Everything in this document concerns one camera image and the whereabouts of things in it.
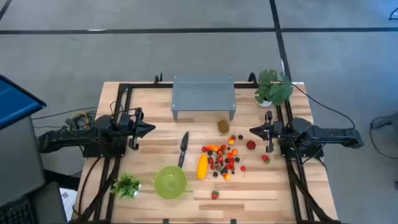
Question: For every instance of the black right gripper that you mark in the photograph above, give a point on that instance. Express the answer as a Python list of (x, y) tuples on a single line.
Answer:
[(276, 130)]

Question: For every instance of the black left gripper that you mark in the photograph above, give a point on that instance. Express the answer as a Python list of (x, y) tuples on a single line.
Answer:
[(127, 124)]

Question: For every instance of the large red toy tomato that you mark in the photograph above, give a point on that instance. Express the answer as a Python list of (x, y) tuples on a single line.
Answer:
[(251, 145)]

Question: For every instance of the green plastic colander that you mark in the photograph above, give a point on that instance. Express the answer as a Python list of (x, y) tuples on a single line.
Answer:
[(170, 183)]

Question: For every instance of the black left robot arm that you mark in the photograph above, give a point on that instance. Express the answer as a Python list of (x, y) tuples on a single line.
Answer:
[(77, 138)]

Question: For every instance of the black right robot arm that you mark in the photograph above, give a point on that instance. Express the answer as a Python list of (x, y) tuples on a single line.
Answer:
[(326, 135)]

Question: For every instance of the brown toy kiwi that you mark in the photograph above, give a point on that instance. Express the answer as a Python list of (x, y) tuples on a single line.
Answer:
[(223, 127)]

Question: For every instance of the potted monstera plant white pot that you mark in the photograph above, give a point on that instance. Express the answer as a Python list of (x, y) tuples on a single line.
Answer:
[(273, 88)]

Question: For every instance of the black kitchen knife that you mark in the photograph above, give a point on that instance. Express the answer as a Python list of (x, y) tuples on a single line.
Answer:
[(184, 146)]

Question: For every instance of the small green leafy plant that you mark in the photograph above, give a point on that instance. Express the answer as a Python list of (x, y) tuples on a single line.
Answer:
[(126, 186)]

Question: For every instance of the grey perforated metal shelf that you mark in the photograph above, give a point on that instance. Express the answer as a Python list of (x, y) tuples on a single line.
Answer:
[(203, 93)]

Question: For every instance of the yellow toy squash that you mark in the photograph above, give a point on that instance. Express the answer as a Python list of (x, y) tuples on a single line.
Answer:
[(202, 166)]

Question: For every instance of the white paper sheet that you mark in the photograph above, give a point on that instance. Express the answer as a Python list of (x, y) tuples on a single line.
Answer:
[(68, 202)]

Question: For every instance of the blue screen monitor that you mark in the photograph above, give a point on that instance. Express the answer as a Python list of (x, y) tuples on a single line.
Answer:
[(12, 102)]

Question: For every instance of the black keyboard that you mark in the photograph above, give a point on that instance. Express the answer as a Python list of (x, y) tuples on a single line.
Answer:
[(14, 214)]

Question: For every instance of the black floor stand leg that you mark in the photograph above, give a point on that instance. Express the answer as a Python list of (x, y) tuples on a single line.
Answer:
[(394, 15)]

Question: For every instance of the black aluminium rig frame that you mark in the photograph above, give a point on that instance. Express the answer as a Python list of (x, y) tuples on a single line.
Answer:
[(146, 85)]

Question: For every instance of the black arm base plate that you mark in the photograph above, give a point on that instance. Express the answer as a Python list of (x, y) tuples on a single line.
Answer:
[(314, 153), (93, 153)]

